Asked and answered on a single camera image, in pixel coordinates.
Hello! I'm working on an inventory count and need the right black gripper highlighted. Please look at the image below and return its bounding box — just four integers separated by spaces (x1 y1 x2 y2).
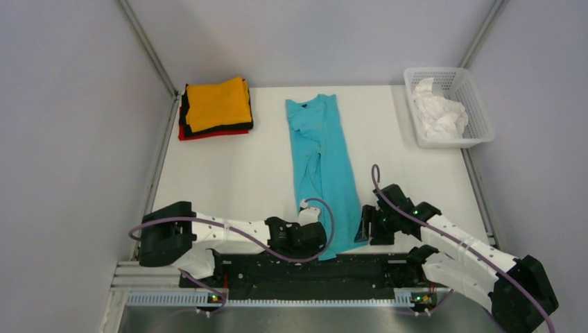
355 204 400 246

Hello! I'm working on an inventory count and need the teal polo shirt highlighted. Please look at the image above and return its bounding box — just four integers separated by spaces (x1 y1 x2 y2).
285 94 362 261

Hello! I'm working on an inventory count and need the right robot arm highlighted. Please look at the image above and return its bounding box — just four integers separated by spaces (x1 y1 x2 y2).
356 184 560 332

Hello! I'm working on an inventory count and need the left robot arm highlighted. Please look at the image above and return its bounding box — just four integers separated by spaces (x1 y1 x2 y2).
129 201 334 287

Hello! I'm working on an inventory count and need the white crumpled shirt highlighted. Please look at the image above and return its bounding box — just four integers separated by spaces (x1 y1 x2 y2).
413 78 469 140

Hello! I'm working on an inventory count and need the white plastic basket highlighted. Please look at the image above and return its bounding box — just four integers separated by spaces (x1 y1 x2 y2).
404 67 495 148

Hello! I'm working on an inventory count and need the red folded shirt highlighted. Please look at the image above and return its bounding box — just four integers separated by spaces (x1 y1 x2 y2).
178 126 250 141

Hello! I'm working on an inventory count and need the orange folded shirt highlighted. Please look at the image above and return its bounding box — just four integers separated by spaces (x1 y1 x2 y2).
185 76 252 134

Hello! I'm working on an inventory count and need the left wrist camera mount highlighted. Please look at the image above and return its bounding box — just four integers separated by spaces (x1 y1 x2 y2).
297 200 322 225

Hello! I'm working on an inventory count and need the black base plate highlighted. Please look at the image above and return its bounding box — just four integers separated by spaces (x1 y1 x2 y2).
201 253 443 300

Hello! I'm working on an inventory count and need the white cable duct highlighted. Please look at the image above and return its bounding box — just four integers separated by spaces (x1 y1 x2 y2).
126 291 414 307

